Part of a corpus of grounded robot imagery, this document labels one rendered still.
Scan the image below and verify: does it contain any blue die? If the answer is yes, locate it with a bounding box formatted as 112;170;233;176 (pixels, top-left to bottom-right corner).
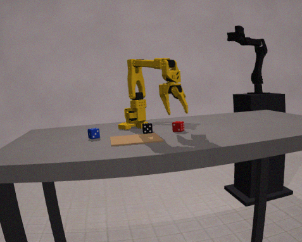
88;128;100;139

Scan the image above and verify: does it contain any tan flat mat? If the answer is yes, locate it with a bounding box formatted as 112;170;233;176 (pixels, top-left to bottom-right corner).
110;133;164;146

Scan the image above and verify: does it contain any red die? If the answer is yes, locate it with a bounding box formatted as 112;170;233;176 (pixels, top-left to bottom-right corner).
172;122;184;132

